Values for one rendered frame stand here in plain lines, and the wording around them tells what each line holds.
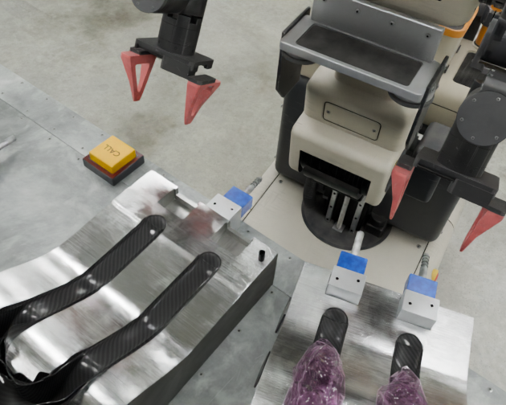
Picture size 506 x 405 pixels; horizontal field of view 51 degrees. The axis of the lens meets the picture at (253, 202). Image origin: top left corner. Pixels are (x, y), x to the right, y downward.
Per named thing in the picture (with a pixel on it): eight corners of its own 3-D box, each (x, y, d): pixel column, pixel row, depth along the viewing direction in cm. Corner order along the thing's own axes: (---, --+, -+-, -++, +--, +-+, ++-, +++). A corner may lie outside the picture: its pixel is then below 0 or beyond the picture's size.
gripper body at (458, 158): (491, 204, 63) (522, 148, 60) (410, 169, 66) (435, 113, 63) (493, 190, 69) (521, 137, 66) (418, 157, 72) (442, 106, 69)
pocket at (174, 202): (177, 200, 90) (177, 186, 87) (201, 216, 88) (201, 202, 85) (158, 216, 87) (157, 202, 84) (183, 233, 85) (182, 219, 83)
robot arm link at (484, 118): (569, 42, 60) (493, 18, 62) (581, 47, 50) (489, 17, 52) (516, 141, 65) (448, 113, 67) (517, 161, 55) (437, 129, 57)
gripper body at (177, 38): (189, 75, 76) (202, 22, 72) (132, 50, 78) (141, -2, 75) (212, 71, 81) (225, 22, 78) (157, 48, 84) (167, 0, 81)
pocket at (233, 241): (227, 234, 86) (228, 219, 83) (254, 251, 84) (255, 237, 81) (210, 251, 83) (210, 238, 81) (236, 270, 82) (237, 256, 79)
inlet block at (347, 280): (342, 238, 90) (348, 218, 86) (372, 247, 89) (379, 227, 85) (322, 302, 82) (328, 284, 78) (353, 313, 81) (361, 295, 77)
